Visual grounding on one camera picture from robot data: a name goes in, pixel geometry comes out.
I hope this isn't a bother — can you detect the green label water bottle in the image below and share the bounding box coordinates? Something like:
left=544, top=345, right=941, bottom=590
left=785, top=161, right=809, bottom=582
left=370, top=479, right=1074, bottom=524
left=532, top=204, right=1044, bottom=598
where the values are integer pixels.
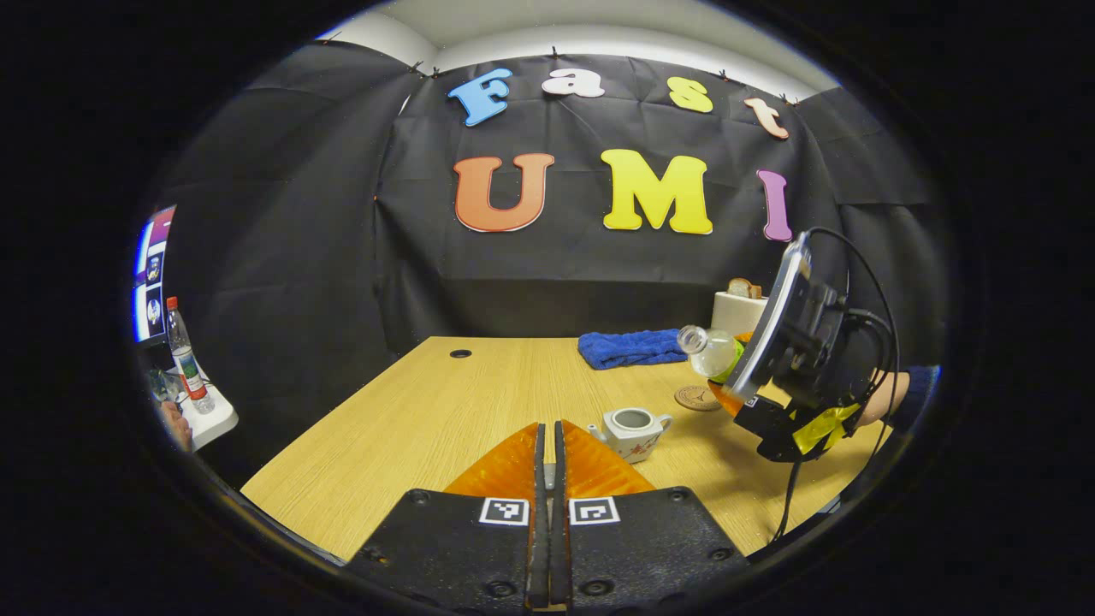
left=678, top=324, right=747, bottom=384

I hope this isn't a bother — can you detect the round brown coaster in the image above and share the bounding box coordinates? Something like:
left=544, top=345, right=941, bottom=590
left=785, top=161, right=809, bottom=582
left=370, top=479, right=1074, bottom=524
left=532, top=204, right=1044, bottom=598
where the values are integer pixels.
left=674, top=385, right=724, bottom=412

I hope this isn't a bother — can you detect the blue towel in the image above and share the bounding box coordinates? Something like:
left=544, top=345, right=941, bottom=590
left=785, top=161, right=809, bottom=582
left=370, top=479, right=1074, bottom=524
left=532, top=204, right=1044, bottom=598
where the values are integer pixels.
left=577, top=329, right=690, bottom=370

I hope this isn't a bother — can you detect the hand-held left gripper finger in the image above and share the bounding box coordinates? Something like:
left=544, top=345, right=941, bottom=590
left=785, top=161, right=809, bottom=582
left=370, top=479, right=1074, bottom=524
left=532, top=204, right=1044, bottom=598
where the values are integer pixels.
left=346, top=421, right=548, bottom=613
left=552, top=419, right=751, bottom=613

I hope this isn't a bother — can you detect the computer monitor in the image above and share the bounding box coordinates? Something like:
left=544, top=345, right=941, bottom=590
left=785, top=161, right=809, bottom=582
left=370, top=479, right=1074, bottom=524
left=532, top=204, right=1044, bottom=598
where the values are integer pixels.
left=133, top=205, right=178, bottom=345

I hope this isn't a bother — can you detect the black backdrop cloth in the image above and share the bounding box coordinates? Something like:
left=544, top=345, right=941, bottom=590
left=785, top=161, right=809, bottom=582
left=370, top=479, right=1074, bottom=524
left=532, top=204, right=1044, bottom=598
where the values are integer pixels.
left=141, top=38, right=950, bottom=480

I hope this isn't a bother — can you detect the white toaster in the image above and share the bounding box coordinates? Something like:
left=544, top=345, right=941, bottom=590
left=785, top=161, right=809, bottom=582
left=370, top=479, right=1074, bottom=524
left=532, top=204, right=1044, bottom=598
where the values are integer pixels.
left=712, top=291, right=769, bottom=336

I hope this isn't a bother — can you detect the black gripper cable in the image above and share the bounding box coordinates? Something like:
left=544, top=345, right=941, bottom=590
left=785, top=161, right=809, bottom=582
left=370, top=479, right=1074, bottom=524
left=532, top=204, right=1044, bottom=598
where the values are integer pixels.
left=770, top=226, right=902, bottom=544

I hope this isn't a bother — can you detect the red-capped plastic bottle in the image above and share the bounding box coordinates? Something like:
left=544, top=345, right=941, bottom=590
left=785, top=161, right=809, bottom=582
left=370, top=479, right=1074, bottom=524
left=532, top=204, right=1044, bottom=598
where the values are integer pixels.
left=166, top=296, right=216, bottom=416

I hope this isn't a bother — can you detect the white ceramic teacup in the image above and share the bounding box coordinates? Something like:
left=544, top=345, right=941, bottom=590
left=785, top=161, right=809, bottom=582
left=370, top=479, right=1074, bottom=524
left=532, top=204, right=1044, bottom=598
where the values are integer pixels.
left=587, top=407, right=674, bottom=465

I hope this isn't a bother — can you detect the white side table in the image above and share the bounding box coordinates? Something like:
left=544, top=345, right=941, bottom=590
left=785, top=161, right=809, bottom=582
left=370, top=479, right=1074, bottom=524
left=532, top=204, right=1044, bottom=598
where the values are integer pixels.
left=175, top=381, right=240, bottom=452

